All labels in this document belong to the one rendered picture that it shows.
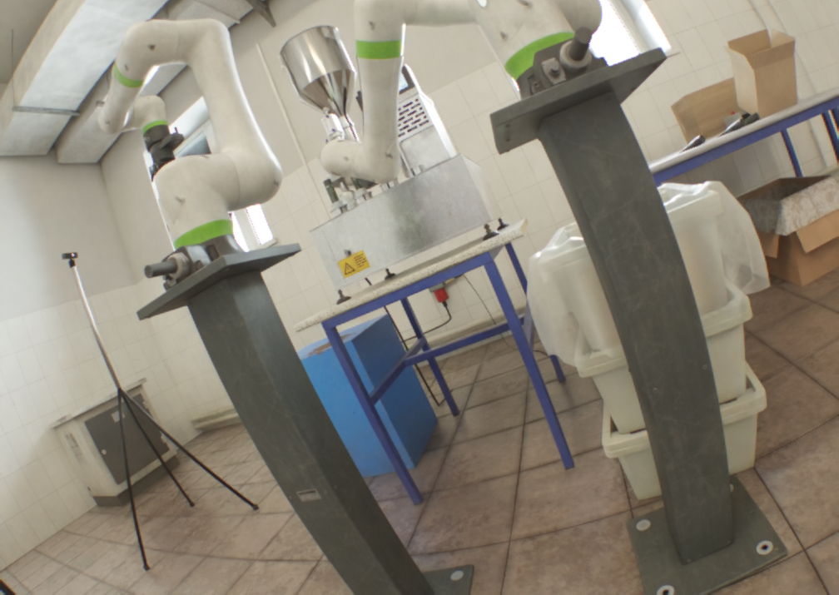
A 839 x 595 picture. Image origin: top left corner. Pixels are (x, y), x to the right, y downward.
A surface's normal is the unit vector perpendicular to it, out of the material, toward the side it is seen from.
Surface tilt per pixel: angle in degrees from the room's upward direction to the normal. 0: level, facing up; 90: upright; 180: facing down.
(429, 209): 90
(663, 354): 90
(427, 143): 90
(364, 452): 90
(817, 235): 68
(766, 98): 125
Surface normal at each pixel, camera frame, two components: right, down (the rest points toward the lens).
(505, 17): -0.65, 0.34
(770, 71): 0.01, 0.67
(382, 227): -0.27, 0.18
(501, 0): -0.50, 0.28
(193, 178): 0.63, -0.24
